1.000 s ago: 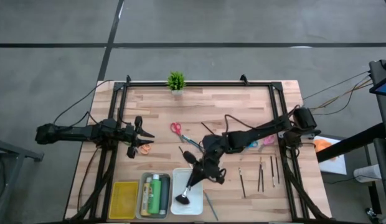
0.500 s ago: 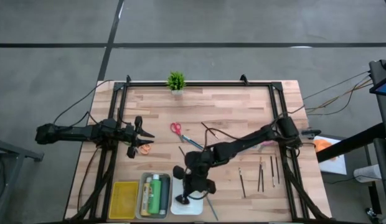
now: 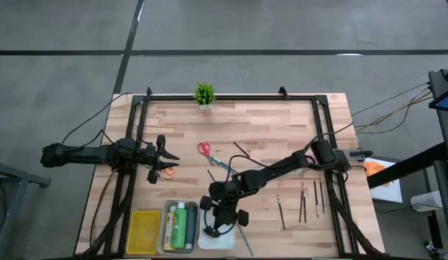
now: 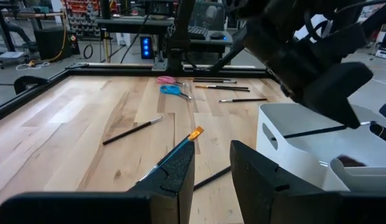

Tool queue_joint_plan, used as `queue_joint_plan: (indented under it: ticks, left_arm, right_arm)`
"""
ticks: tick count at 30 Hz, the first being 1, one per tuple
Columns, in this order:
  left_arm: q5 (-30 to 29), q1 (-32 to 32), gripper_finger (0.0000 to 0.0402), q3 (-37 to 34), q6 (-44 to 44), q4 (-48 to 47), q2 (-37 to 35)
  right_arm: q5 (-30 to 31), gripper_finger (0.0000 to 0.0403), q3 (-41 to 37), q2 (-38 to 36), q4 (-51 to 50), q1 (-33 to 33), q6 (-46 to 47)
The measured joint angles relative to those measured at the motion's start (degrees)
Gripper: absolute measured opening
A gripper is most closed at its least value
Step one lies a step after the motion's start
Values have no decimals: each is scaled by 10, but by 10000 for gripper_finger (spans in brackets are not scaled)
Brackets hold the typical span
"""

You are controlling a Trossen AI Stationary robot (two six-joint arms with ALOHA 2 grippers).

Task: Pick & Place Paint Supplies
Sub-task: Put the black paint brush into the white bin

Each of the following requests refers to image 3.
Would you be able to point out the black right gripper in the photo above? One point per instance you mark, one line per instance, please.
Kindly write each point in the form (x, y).
(225, 211)

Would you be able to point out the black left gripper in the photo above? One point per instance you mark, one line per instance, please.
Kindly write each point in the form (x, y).
(153, 157)

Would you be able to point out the white plastic bin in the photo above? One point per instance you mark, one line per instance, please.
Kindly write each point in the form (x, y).
(218, 243)
(165, 206)

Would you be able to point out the orange scissors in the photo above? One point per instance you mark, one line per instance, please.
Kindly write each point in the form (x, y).
(168, 173)

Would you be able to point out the dark teal paint bottle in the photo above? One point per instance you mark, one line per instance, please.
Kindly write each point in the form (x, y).
(191, 227)

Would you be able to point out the green paint bottle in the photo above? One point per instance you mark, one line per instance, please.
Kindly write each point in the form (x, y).
(179, 227)

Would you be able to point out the red scissors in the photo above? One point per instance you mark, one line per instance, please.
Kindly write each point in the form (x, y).
(207, 154)

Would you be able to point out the thin black paint brush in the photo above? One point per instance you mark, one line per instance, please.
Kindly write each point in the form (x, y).
(211, 175)

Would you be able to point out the yellow paint bottle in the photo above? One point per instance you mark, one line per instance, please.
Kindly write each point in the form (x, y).
(169, 231)

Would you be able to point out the dark pens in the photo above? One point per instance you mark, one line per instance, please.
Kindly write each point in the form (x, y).
(225, 166)

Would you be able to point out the black paint brush gold ferrule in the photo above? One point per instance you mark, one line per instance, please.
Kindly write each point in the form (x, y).
(301, 202)

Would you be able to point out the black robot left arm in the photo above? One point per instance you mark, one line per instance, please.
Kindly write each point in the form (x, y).
(94, 153)

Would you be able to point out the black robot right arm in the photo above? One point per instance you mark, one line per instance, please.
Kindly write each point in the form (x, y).
(274, 169)

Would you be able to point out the yellow plastic basket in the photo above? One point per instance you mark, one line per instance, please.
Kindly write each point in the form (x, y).
(142, 233)

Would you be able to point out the small green potted plant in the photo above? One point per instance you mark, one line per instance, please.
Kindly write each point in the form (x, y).
(204, 94)

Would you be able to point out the pink scissors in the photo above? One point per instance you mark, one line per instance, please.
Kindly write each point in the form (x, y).
(312, 159)

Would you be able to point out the grey metal table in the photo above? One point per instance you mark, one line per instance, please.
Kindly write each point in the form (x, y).
(14, 173)

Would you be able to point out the orange object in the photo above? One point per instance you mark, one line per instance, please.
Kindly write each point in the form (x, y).
(375, 169)

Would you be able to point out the white paper sheet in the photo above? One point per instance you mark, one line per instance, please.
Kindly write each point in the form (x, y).
(390, 193)

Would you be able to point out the black support beam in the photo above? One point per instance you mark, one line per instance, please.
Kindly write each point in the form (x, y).
(408, 166)

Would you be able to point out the white paper roll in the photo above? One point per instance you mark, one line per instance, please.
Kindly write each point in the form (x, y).
(426, 201)

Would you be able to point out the monitor with blue screen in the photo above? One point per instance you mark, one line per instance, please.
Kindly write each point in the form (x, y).
(447, 103)

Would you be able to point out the black frame clamp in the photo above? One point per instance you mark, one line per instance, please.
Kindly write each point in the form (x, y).
(149, 92)
(283, 92)

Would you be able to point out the black aluminium table frame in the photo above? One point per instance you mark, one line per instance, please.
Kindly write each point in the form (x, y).
(227, 98)

